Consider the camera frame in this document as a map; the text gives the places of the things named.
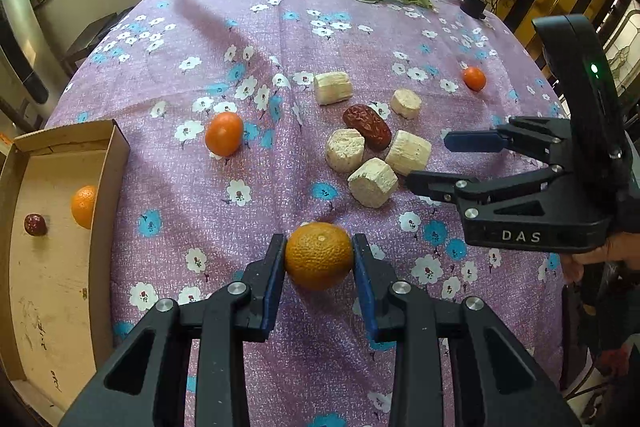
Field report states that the brown wooden stool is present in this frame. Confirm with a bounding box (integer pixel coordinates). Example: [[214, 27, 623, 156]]
[[67, 9, 133, 68]]

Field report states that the yellowish orange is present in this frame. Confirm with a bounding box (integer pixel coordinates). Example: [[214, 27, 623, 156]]
[[70, 185, 98, 230]]

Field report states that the white standing air conditioner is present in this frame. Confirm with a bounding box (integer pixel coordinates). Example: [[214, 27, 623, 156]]
[[0, 0, 51, 108]]

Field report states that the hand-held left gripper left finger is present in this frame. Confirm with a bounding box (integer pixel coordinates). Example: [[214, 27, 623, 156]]
[[59, 234, 289, 427]]

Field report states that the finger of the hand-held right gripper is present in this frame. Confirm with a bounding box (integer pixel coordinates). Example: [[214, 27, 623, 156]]
[[406, 164, 570, 219], [444, 117, 575, 168]]

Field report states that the deep orange mandarin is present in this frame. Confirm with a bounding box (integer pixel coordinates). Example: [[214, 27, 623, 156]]
[[205, 112, 245, 158]]

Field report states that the large orange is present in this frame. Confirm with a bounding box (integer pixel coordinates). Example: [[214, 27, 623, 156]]
[[284, 222, 355, 292]]

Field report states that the large red date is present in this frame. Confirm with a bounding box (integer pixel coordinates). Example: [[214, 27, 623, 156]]
[[342, 104, 392, 152]]

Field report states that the small red date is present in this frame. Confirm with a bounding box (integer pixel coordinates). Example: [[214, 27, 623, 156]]
[[24, 213, 48, 237]]

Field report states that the person's right hand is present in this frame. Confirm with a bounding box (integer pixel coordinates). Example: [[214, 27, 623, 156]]
[[560, 232, 640, 285]]

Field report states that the purple floral tablecloth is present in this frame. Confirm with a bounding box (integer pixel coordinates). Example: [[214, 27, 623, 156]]
[[45, 0, 576, 427]]

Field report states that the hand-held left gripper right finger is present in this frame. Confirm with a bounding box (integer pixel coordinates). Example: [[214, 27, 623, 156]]
[[352, 233, 583, 427]]

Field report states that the shallow cardboard box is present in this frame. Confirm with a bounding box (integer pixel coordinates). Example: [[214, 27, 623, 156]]
[[0, 119, 132, 413]]

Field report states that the small orange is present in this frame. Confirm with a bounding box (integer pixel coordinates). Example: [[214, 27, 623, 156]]
[[462, 66, 487, 92]]

